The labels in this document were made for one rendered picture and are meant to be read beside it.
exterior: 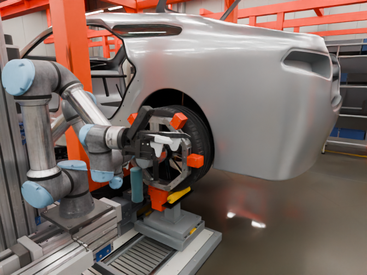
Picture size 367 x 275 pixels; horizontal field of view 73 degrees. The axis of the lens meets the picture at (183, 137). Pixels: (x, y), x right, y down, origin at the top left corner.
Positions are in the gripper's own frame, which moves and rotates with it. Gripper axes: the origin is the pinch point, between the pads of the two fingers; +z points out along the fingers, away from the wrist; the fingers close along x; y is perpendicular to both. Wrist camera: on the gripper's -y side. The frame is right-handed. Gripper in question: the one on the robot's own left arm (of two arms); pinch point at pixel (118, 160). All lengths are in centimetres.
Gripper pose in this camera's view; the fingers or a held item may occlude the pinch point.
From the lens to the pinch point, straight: 180.2
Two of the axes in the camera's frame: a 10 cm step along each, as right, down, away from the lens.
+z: -2.0, -2.4, 9.5
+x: 9.8, -0.5, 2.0
